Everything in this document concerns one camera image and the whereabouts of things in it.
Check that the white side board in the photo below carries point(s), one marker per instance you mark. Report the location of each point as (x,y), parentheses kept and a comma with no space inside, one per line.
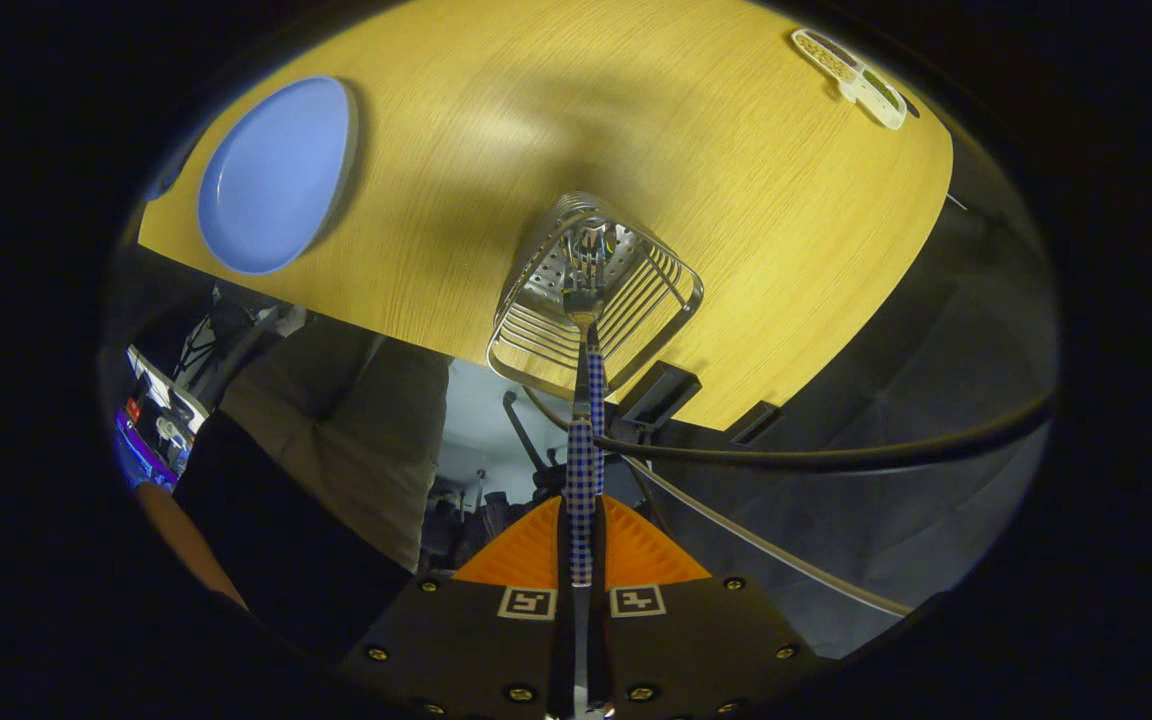
(171,395)

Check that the black table clamp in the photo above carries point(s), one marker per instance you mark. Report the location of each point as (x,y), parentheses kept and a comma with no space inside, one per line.
(751,420)
(661,390)

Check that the person's black shirt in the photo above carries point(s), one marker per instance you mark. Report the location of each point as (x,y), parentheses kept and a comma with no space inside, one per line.
(276,540)

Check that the black office chair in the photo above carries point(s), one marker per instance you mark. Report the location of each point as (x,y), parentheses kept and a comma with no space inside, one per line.
(496,515)

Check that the colourful monitor screen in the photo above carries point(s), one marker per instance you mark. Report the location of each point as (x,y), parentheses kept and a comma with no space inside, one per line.
(141,455)

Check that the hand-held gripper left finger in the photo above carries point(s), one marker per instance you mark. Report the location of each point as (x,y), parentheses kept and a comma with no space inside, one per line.
(466,640)

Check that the person's grey shorts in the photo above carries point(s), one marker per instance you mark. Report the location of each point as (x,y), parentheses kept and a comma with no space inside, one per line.
(356,440)

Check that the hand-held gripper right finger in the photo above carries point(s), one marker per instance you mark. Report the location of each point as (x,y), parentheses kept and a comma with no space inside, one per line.
(696,640)

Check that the white divided snack dish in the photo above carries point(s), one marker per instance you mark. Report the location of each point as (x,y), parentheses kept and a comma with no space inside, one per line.
(876,95)

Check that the blue round plate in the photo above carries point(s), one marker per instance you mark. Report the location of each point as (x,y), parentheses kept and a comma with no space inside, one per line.
(276,175)

